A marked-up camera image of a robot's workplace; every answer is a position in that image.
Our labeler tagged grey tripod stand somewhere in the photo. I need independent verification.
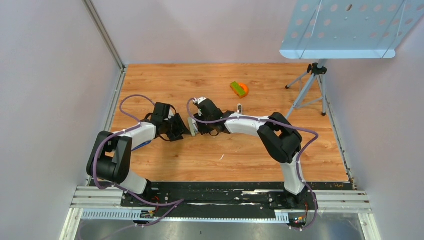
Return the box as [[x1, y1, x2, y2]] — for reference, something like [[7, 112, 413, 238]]
[[285, 59, 328, 119]]

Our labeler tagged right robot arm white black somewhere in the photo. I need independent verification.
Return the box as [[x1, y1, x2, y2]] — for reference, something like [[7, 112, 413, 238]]
[[192, 97, 306, 209]]

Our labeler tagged white slotted cable duct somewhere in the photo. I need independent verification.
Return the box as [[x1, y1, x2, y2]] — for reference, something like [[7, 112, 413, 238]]
[[80, 208, 290, 224]]

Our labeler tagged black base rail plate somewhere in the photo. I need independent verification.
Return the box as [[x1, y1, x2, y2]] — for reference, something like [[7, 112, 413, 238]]
[[73, 181, 367, 221]]

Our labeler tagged beige grey stapler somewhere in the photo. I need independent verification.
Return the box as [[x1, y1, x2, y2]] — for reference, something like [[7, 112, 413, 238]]
[[187, 117, 199, 137]]

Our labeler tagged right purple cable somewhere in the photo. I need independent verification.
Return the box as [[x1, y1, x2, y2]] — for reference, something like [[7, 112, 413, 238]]
[[186, 97, 320, 231]]

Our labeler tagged small silver stapler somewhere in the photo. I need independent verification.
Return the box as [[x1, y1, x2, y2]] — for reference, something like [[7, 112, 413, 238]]
[[237, 103, 243, 114]]

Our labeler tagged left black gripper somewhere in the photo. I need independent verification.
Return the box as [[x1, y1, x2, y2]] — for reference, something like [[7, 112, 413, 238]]
[[162, 113, 191, 142]]

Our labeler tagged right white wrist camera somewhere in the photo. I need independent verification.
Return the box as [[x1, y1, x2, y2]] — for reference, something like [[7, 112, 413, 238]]
[[193, 97, 207, 106]]

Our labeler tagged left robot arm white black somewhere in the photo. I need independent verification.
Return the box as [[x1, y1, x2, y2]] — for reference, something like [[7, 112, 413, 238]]
[[86, 102, 191, 207]]

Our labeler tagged green orange tape dispenser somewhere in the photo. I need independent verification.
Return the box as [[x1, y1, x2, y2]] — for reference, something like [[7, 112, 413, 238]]
[[230, 81, 249, 98]]

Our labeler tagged light blue perforated tray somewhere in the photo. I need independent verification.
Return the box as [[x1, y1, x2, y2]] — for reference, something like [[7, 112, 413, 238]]
[[280, 0, 424, 60]]

